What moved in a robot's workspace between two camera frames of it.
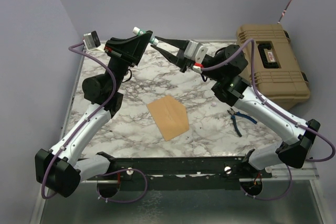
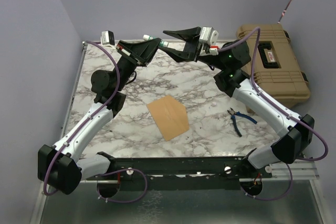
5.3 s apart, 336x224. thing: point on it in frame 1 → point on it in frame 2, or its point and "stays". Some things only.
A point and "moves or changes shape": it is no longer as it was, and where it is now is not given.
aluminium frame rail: (308, 172) stays
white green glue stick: (139, 31) moves or changes shape
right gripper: (180, 62) → (192, 49)
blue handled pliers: (233, 114) stays
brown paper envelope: (170, 117) stays
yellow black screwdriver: (107, 130) stays
